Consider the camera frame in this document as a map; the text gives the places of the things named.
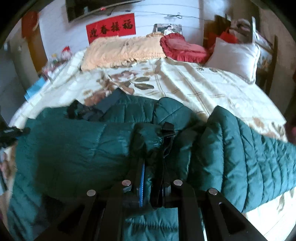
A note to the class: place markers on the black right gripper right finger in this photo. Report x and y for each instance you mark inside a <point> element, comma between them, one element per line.
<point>163,189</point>

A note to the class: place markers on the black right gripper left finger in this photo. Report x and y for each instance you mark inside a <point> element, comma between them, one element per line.
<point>132,193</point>

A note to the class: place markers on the dark green puffer jacket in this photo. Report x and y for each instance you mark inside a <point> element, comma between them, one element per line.
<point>68,163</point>

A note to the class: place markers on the light blue paper bag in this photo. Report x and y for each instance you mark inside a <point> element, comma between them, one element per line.
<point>30,92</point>

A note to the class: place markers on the santa plush toy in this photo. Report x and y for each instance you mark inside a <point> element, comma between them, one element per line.
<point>66,53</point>

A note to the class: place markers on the floral cream bed quilt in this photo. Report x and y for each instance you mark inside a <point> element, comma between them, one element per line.
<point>199,88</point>

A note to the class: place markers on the peach ruffled pillow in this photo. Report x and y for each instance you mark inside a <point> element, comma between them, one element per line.
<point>109,52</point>

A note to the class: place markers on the red heart-shaped pillow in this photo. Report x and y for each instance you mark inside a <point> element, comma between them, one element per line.
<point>176,47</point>

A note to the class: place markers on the white square pillow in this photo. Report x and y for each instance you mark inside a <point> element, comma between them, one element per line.
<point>239,59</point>

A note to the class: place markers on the red banner with characters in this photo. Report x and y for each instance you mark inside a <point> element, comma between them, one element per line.
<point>122,25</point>

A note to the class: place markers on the framed photo on headboard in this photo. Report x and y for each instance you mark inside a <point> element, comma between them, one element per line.
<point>168,28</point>

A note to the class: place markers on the wooden chair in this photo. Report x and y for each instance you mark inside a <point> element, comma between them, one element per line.
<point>247,33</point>

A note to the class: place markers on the red hanging wall decoration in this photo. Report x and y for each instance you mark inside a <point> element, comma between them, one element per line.
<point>29,23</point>

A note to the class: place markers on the black wall television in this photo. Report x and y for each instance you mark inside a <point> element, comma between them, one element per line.
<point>77,9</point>

